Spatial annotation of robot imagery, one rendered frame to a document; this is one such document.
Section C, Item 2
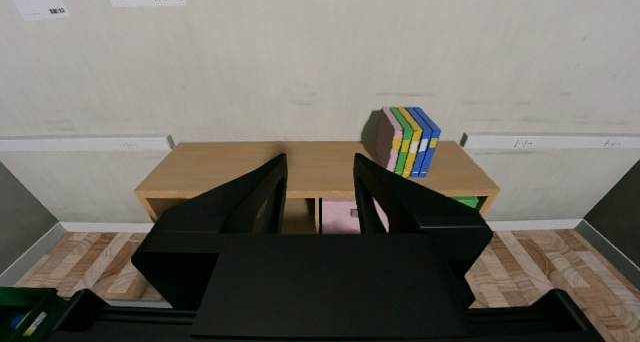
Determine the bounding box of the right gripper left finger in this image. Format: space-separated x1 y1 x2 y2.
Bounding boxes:
149 153 288 234

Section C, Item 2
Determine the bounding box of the dark green plastic crate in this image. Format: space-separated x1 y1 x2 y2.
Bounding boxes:
0 287 67 342

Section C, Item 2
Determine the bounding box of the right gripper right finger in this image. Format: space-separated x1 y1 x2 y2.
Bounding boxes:
353 153 493 277

